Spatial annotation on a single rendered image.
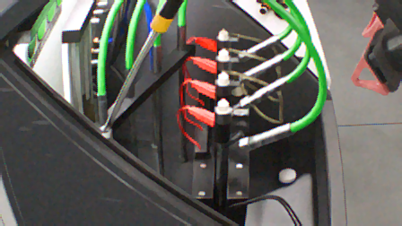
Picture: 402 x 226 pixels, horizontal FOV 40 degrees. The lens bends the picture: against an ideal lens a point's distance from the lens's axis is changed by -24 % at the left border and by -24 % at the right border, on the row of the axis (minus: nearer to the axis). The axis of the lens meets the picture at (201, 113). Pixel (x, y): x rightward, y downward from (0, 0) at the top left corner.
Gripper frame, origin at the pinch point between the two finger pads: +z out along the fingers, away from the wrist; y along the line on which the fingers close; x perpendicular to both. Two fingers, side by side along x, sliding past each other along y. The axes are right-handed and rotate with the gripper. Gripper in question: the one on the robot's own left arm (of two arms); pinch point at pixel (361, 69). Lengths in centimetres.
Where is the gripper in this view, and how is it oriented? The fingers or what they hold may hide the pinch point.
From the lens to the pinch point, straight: 88.2
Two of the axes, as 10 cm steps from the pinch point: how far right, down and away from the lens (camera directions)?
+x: 6.7, 7.2, 1.6
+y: -5.7, 6.4, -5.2
